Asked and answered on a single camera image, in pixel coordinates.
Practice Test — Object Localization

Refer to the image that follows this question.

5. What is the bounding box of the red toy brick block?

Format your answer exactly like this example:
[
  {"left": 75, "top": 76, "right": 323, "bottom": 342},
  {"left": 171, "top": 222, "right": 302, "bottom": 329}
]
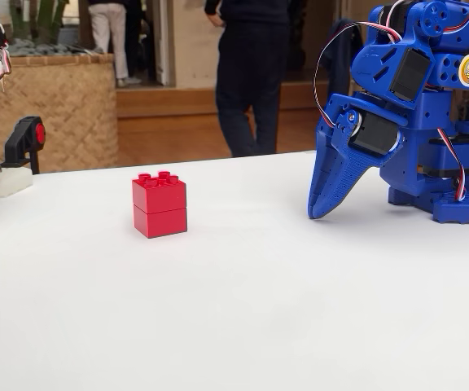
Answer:
[{"left": 131, "top": 170, "right": 189, "bottom": 240}]

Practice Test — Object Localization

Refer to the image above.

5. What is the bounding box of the person in dark clothes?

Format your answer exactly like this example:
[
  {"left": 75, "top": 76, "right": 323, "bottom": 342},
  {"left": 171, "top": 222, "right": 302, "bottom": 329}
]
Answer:
[{"left": 203, "top": 0, "right": 301, "bottom": 159}]

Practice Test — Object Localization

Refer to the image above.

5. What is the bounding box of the person in white trousers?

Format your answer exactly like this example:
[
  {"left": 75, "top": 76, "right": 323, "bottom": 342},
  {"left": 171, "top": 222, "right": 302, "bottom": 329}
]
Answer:
[{"left": 86, "top": 0, "right": 144, "bottom": 89}]

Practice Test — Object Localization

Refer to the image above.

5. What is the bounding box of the woven wicker planter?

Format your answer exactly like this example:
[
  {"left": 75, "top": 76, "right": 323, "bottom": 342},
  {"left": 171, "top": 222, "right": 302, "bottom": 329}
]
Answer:
[{"left": 0, "top": 52, "right": 120, "bottom": 174}]

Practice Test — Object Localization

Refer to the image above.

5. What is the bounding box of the black table clamp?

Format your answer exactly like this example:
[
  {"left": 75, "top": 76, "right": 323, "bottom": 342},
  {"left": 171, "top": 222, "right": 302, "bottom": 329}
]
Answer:
[{"left": 0, "top": 115, "right": 47, "bottom": 176}]

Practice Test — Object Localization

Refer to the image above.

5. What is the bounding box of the green potted plant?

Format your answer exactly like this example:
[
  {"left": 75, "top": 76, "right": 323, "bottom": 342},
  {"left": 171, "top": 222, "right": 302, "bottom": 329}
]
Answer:
[{"left": 7, "top": 0, "right": 73, "bottom": 46}]

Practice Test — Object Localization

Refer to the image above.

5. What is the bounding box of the red white black servo cable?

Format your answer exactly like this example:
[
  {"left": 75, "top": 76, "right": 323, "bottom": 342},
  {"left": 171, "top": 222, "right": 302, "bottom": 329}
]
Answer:
[
  {"left": 313, "top": 20, "right": 403, "bottom": 128},
  {"left": 436, "top": 126, "right": 468, "bottom": 202}
]

